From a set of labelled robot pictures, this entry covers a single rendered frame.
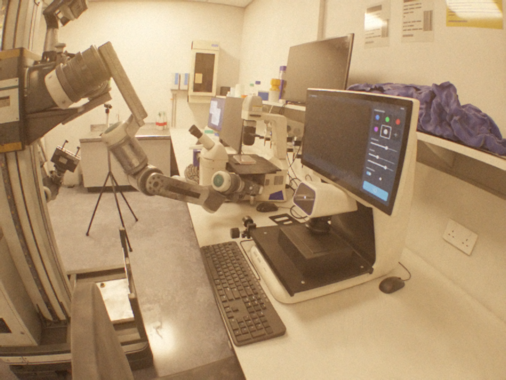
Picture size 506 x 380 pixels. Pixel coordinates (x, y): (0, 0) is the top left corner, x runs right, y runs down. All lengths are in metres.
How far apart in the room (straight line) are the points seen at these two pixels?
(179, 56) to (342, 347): 3.78
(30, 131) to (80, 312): 0.69
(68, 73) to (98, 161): 2.78
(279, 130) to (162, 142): 2.17
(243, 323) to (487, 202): 0.90
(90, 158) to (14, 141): 2.58
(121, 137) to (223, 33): 3.42
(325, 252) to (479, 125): 0.67
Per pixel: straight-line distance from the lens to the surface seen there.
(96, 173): 3.54
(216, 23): 4.09
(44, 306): 1.37
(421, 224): 1.19
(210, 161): 1.25
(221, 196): 1.06
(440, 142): 0.86
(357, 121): 0.70
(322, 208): 0.71
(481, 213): 1.06
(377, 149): 0.64
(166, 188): 0.85
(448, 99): 0.91
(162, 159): 3.39
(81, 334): 0.44
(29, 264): 1.19
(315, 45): 1.71
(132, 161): 0.82
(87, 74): 0.75
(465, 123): 0.91
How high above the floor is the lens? 1.29
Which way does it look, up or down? 21 degrees down
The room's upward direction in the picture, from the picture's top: 5 degrees clockwise
